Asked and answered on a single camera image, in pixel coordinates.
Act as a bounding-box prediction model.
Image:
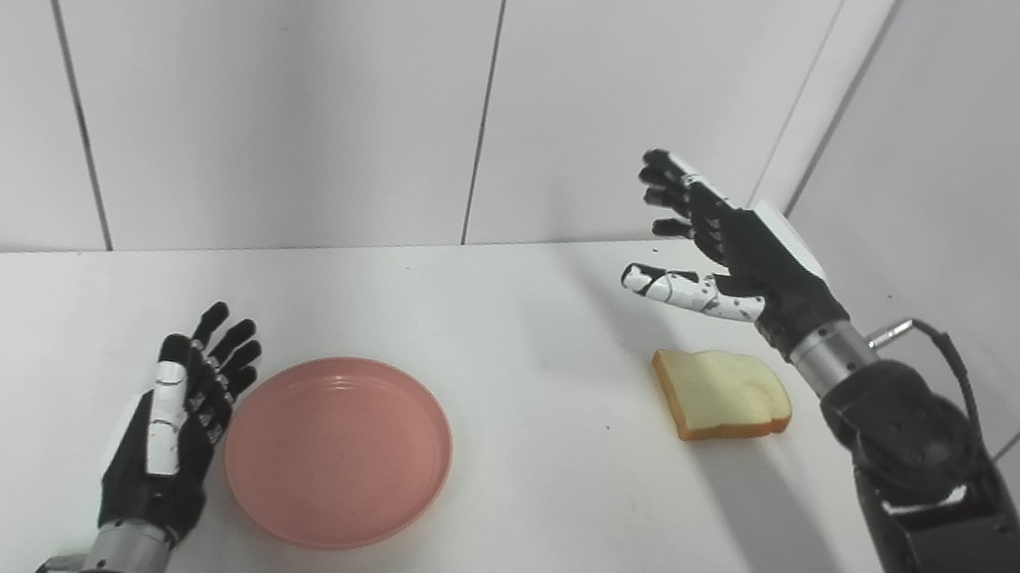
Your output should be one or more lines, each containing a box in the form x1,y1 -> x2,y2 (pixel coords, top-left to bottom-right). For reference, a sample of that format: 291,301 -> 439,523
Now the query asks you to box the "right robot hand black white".
613,146 -> 873,367

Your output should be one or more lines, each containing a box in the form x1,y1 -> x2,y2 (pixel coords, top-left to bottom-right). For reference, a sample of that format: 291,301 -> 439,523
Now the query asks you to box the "pink round plate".
212,340 -> 466,568

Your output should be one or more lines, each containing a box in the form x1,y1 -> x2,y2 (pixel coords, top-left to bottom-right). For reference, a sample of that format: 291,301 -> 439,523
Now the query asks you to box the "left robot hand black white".
93,288 -> 270,555

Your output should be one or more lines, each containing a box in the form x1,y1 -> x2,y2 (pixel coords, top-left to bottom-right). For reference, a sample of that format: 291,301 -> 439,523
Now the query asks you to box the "slice of white bread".
641,341 -> 801,457

